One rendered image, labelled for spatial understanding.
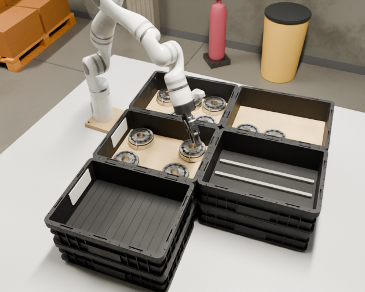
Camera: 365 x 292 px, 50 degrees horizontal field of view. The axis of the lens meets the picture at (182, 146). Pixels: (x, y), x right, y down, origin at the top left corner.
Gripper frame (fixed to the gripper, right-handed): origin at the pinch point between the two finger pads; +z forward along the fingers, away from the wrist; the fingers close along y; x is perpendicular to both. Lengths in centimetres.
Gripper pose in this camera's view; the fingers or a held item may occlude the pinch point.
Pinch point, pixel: (195, 140)
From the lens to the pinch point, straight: 135.6
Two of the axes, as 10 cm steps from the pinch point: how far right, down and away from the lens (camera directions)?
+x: 9.3, -3.5, 1.0
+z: 3.1, 9.0, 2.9
